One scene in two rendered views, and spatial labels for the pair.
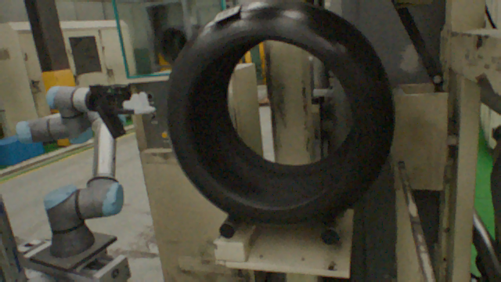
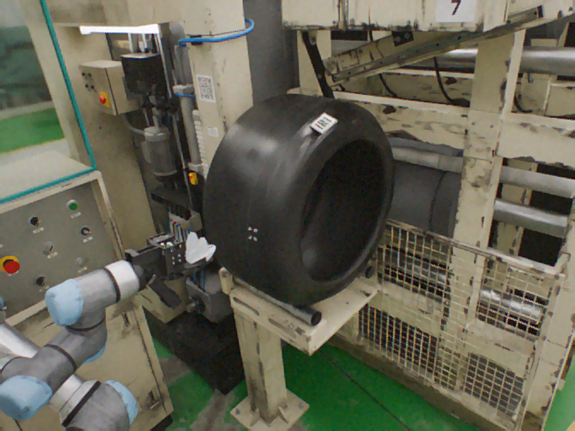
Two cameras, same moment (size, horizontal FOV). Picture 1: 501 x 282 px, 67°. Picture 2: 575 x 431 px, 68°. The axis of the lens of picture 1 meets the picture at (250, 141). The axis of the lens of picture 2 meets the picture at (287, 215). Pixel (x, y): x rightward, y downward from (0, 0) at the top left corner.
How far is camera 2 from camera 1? 1.18 m
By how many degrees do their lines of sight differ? 59
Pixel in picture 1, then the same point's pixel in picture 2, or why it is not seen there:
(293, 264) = (349, 309)
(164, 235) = not seen: outside the picture
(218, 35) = (323, 145)
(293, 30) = (365, 128)
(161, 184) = not seen: hidden behind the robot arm
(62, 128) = (89, 346)
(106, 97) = (172, 259)
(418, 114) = not seen: hidden behind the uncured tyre
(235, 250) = (323, 329)
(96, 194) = (113, 411)
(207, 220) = (103, 372)
